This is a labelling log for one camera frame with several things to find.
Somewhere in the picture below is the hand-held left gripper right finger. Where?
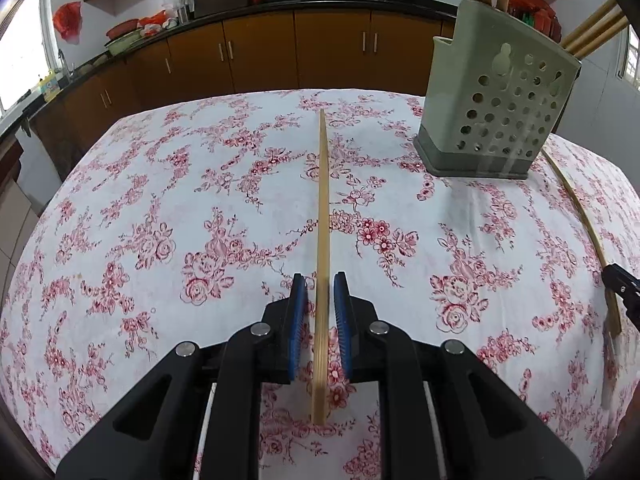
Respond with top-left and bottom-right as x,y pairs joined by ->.
332,271 -> 586,480

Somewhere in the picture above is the brown base cabinet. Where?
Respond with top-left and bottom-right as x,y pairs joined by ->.
30,7 -> 458,161

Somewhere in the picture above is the red floral tablecloth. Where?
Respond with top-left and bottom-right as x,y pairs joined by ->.
0,89 -> 640,480

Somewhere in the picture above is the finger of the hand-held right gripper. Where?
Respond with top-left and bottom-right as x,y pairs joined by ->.
602,262 -> 640,333

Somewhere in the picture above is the red plastic bag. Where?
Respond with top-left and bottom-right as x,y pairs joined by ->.
52,1 -> 82,41

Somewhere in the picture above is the red basin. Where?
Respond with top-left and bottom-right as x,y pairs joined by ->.
106,19 -> 141,41

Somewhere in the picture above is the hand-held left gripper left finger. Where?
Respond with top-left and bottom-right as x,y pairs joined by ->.
55,272 -> 308,480

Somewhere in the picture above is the white barred window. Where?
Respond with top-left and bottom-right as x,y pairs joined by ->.
0,0 -> 57,113
617,25 -> 640,81

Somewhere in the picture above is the red and white bag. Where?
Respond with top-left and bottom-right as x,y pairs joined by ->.
137,10 -> 171,31

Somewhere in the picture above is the green basin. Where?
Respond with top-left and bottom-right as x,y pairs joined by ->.
105,29 -> 144,57

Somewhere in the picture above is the yellow dish sponge pack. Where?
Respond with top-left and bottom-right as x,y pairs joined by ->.
40,72 -> 63,101

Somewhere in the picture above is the grey-green perforated utensil holder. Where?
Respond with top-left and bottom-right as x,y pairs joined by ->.
413,0 -> 583,181

